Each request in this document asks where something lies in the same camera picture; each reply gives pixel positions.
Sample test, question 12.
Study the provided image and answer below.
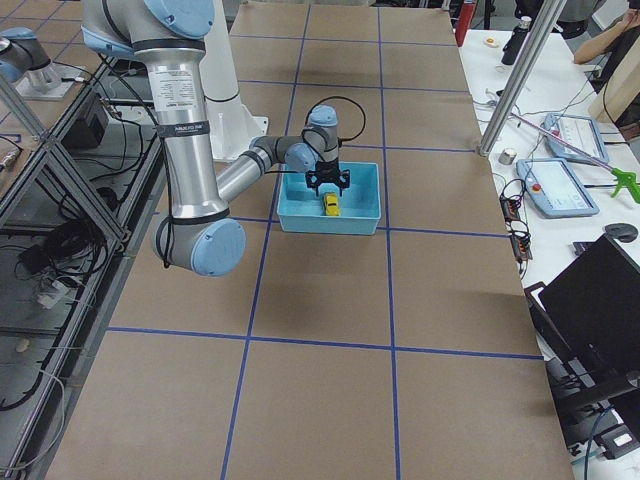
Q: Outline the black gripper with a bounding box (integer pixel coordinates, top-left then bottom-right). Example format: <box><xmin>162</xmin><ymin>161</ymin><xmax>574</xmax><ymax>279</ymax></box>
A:
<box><xmin>305</xmin><ymin>160</ymin><xmax>351</xmax><ymax>197</ymax></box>

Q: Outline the yellow beetle toy car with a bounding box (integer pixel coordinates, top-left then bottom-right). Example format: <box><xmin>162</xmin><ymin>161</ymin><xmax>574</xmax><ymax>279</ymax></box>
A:
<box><xmin>323</xmin><ymin>192</ymin><xmax>341</xmax><ymax>217</ymax></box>

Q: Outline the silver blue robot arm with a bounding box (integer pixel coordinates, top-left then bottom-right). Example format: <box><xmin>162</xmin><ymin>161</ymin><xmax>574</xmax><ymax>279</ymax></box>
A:
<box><xmin>82</xmin><ymin>1</ymin><xmax>350</xmax><ymax>276</ymax></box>

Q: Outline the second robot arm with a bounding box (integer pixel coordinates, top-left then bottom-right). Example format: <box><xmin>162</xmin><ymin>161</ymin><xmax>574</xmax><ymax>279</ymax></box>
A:
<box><xmin>1</xmin><ymin>27</ymin><xmax>72</xmax><ymax>101</ymax></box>

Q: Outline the light blue plastic bin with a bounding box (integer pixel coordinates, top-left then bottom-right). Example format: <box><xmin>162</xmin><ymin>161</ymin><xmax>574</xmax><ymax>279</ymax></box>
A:
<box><xmin>277</xmin><ymin>162</ymin><xmax>381</xmax><ymax>235</ymax></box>

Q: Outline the small silver metal cylinder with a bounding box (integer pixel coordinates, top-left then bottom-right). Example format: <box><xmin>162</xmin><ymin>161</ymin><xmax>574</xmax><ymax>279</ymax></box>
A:
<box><xmin>498</xmin><ymin>148</ymin><xmax>518</xmax><ymax>166</ymax></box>

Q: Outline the black water bottle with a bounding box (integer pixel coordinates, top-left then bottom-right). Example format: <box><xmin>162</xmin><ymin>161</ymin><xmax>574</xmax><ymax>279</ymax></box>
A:
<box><xmin>501</xmin><ymin>16</ymin><xmax>532</xmax><ymax>66</ymax></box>

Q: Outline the far blue teach pendant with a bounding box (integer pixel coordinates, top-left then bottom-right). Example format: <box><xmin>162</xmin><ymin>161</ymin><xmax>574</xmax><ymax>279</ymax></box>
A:
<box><xmin>543</xmin><ymin>112</ymin><xmax>609</xmax><ymax>164</ymax></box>

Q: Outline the black laptop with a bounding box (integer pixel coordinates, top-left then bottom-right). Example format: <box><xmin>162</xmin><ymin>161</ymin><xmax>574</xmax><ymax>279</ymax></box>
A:
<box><xmin>525</xmin><ymin>234</ymin><xmax>639</xmax><ymax>409</ymax></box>

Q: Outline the black computer mouse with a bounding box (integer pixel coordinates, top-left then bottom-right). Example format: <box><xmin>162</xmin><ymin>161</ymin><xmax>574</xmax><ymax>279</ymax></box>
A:
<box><xmin>604</xmin><ymin>222</ymin><xmax>639</xmax><ymax>244</ymax></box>

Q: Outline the person at desk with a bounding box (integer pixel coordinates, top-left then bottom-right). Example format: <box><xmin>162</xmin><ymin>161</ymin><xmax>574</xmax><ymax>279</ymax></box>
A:
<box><xmin>572</xmin><ymin>9</ymin><xmax>640</xmax><ymax>126</ymax></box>

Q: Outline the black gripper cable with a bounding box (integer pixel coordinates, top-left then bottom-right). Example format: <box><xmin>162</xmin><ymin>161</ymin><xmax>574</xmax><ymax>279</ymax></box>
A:
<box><xmin>264</xmin><ymin>95</ymin><xmax>367</xmax><ymax>175</ymax></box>

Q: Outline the aluminium frame post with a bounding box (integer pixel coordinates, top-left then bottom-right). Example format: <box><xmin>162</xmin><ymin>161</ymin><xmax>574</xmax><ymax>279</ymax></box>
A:
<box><xmin>477</xmin><ymin>0</ymin><xmax>566</xmax><ymax>157</ymax></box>

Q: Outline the green handled reacher grabber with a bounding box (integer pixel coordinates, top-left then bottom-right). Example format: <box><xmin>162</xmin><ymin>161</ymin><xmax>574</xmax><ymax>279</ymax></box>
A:
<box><xmin>512</xmin><ymin>113</ymin><xmax>640</xmax><ymax>204</ymax></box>

